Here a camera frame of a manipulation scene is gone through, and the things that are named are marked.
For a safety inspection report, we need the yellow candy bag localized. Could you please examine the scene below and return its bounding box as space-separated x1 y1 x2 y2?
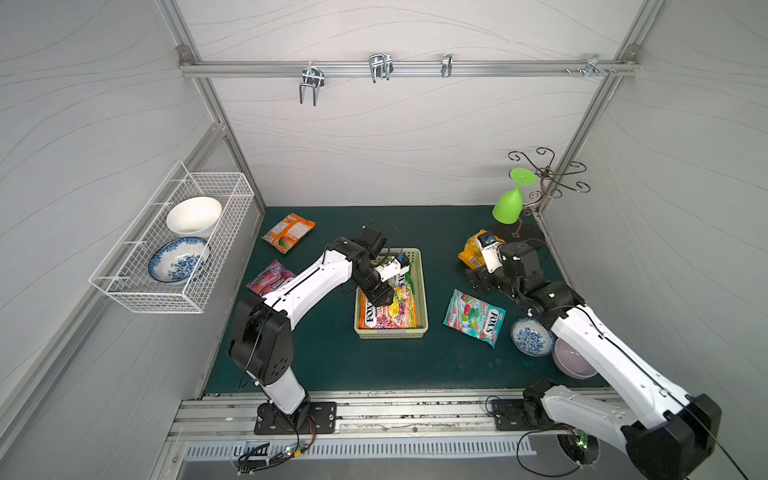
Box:
458 230 504 270

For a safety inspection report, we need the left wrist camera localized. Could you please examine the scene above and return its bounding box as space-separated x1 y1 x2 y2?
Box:
375 253 410 282

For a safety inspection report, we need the round floor port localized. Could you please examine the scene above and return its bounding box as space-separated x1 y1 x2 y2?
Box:
557 432 601 467

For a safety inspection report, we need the blue white patterned plate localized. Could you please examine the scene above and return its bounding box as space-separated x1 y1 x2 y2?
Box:
148 237 210 284

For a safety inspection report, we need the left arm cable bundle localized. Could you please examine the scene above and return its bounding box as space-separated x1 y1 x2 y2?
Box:
231 413 319 476

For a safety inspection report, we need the aluminium top rail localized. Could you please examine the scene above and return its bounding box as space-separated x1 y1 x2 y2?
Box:
180 58 641 80

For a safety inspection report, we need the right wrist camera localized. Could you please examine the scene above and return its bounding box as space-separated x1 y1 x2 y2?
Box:
477 232 504 273

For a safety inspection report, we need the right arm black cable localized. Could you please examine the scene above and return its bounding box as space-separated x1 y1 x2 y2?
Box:
484 395 583 479

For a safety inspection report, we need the white wire wall basket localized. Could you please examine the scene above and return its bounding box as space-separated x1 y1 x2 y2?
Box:
89 162 254 314

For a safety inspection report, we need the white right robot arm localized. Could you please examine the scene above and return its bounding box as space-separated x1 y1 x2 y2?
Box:
464 232 722 479

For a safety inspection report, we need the bronze wire glass stand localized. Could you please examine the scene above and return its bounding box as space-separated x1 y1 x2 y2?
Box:
489 147 591 248

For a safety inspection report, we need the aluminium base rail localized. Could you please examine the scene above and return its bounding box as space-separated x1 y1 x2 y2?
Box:
167 389 523 441

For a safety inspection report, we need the pink purple candy bag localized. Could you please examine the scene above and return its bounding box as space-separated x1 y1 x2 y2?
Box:
246 260 296 296

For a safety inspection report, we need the green plastic wine glass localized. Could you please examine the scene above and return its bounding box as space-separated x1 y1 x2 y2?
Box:
492 168 537 225

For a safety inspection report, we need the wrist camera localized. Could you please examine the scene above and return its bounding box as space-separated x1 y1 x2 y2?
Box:
477 232 504 273
375 253 410 282

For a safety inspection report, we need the lilac bowl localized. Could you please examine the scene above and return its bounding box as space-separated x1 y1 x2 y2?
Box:
552 339 597 380

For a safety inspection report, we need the orange pink Fox's fruits bag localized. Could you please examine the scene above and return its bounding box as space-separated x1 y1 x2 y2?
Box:
356 284 418 330

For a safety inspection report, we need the orange candy bag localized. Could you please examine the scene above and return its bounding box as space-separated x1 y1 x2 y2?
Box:
262 213 316 254

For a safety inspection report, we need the teal Fox's mint bag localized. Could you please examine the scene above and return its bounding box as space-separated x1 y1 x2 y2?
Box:
443 289 506 348

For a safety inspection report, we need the pale green plastic basket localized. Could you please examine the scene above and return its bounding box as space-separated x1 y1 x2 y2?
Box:
353 248 430 340

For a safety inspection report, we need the metal hook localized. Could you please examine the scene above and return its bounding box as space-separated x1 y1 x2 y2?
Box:
563 54 618 79
299 66 325 106
441 54 453 78
368 53 394 83

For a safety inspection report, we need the green Fox's spring tea bag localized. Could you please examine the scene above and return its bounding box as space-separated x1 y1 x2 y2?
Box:
389 272 414 290

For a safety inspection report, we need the blue white patterned bowl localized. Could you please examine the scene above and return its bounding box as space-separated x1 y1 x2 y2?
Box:
511 317 556 358

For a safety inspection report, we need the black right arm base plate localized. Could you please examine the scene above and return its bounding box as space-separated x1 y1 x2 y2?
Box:
484 395 540 431

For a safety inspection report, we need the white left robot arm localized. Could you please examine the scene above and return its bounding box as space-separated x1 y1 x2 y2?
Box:
228 227 410 417

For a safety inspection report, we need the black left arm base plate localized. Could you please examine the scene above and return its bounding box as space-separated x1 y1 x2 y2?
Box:
254 401 338 436

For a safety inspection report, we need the white vent strip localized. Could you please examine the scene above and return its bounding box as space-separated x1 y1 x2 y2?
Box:
184 436 537 462

